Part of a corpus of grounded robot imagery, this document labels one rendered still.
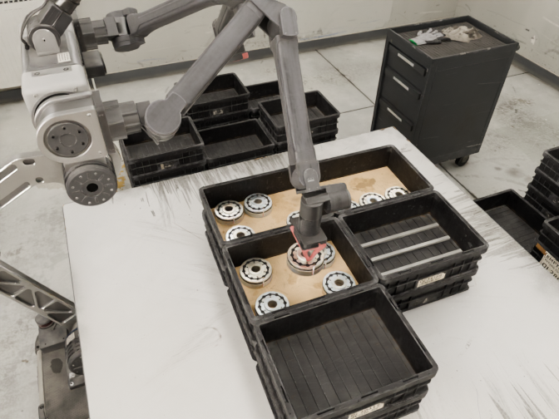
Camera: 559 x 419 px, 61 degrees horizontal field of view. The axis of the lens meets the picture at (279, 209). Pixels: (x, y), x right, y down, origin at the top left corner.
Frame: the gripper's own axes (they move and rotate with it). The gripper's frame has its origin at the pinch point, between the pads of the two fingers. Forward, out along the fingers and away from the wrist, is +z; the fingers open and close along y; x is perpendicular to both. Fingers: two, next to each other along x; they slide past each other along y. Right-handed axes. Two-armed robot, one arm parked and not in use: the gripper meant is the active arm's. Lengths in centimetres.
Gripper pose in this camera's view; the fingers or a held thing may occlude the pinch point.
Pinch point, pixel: (305, 252)
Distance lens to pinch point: 131.0
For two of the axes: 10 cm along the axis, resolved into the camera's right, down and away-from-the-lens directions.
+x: -9.4, 2.0, -2.7
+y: -3.4, -6.5, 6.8
